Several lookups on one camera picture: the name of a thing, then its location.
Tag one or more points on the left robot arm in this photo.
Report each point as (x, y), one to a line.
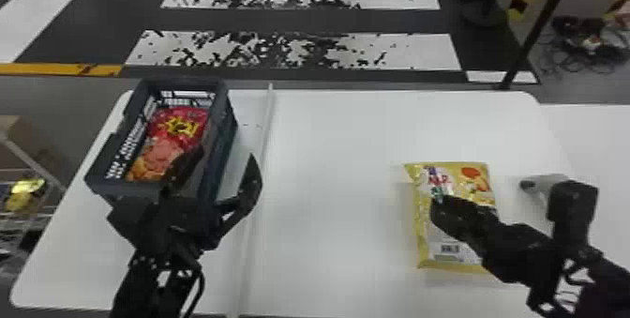
(147, 285)

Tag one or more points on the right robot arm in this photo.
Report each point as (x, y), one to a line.
(595, 290)

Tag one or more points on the hand scanner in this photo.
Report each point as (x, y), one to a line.
(541, 182)

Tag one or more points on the yellow snack packet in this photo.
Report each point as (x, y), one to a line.
(433, 251)

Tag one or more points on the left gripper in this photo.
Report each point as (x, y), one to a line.
(167, 224)

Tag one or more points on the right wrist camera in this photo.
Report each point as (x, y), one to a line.
(571, 211)

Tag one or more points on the dark blue basket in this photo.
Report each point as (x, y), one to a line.
(216, 152)

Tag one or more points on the red snack packet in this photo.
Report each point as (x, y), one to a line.
(170, 137)

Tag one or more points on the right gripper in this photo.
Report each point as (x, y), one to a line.
(519, 253)

